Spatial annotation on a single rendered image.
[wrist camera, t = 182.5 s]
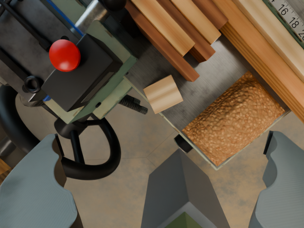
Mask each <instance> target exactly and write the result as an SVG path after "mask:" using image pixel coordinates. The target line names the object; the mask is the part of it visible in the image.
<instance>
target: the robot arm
mask: <svg viewBox="0 0 304 228"><path fill-rule="evenodd" d="M263 154H265V155H266V157H267V159H268V163H267V166H266V169H265V172H264V174H263V177H262V179H263V181H264V183H265V185H266V189H264V190H262V191H261V192H260V193H259V196H258V199H257V201H256V205H255V207H254V210H253V213H252V216H251V218H250V222H249V226H248V228H304V150H302V149H301V148H300V147H299V146H298V145H296V144H295V143H294V142H293V141H291V140H290V139H289V138H288V137H287V136H285V135H284V134H283V133H282V132H280V131H269V134H268V137H267V141H266V145H265V149H264V152H263ZM62 156H64V152H63V149H62V146H61V143H60V140H59V137H58V134H57V133H56V134H53V133H52V134H49V135H47V136H46V137H45V138H44V139H43V140H42V141H41V142H40V143H39V144H38V145H37V146H36V147H34V148H33V149H32V150H31V151H30V152H29V153H28V154H27V155H26V156H25V157H24V158H23V159H22V160H21V161H20V162H19V163H18V164H17V165H16V166H15V168H14V169H13V170H12V171H11V172H10V173H9V174H8V175H7V177H6V178H5V180H4V181H3V182H2V184H1V185H0V228H83V224H82V221H81V218H80V215H79V212H78V209H77V206H76V204H75V201H74V198H73V195H72V193H71V192H70V191H69V190H67V189H65V188H64V185H65V183H66V180H67V177H66V175H65V172H64V169H63V167H62V163H61V159H62Z"/></svg>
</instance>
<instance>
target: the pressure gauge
mask: <svg viewBox="0 0 304 228"><path fill-rule="evenodd" d="M174 142H175V143H176V145H177V146H178V147H179V148H180V150H182V151H183V152H184V153H186V154H188V152H190V151H191V150H192V149H193V147H192V146H191V145H190V144H189V143H188V142H187V141H186V140H185V139H184V138H183V137H182V136H181V135H180V134H178V135H177V136H176V137H175V138H174Z"/></svg>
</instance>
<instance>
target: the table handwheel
mask: <svg viewBox="0 0 304 228"><path fill-rule="evenodd" d="M17 94H18V92H17V91H16V90H15V89H14V88H13V87H11V86H5V85H2V86H1V87H0V125H1V127H2V129H3V130H4V132H5V133H6V135H7V136H8V138H9V139H10V140H11V141H12V143H13V144H14V145H15V146H16V147H17V148H18V149H19V150H20V151H22V152H23V153H24V154H25V155H27V154H28V153H29V152H30V151H31V150H32V149H33V148H34V147H36V146H37V145H38V144H39V143H40V140H39V139H38V138H36V137H35V136H34V135H33V134H32V133H31V131H30V130H29V129H28V128H27V127H26V125H25V124H24V123H23V121H22V119H21V118H20V116H19V114H18V112H17V109H16V105H15V98H16V96H17ZM42 107H43V108H44V109H45V110H47V111H48V112H49V113H51V114H52V115H53V116H55V117H56V118H57V120H56V121H55V122H54V127H55V130H56V132H57V133H58V134H59V135H60V136H62V137H63V138H66V139H70V140H71V144H72V149H73V154H74V159H75V161H73V160H70V159H68V158H66V157H64V156H62V159H61V163H62V167H63V169H64V172H65V175H66V177H69V178H72V179H77V180H85V181H92V180H98V179H102V178H105V177H107V176H109V175H110V174H112V173H113V172H114V171H115V170H116V169H117V167H118V165H119V163H120V160H121V147H120V143H119V140H118V137H117V135H116V133H115V131H114V130H113V128H112V127H111V125H110V124H109V122H108V121H107V120H106V118H105V117H103V118H102V119H98V118H97V117H96V116H95V115H94V114H93V113H90V114H88V115H86V116H84V117H82V118H80V119H78V120H76V121H74V122H72V123H70V124H67V123H65V122H64V121H63V120H62V119H61V118H60V117H59V116H58V115H57V114H55V113H54V112H53V111H52V110H51V109H50V108H49V107H48V106H47V105H43V106H42ZM89 117H91V118H92V119H93V120H87V119H88V118H89ZM94 125H99V126H100V128H101V129H102V131H103V132H104V134H105V135H106V137H107V140H108V142H109V146H110V157H109V159H108V161H107V162H105V163H103V164H100V165H87V164H85V161H84V158H83V154H82V150H81V145H80V140H79V135H80V134H81V133H82V132H83V131H84V130H85V129H86V128H87V127H88V126H94Z"/></svg>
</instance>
